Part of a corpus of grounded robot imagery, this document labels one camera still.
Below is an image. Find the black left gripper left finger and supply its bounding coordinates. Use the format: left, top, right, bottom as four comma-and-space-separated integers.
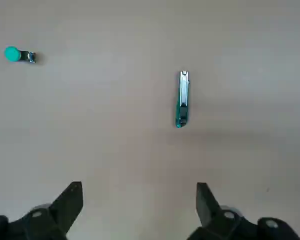
0, 181, 84, 240

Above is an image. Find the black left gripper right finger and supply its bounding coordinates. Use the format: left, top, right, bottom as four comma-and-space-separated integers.
187, 182, 300, 240

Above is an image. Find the green push button switch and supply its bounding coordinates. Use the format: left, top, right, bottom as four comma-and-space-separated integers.
3, 46, 37, 64

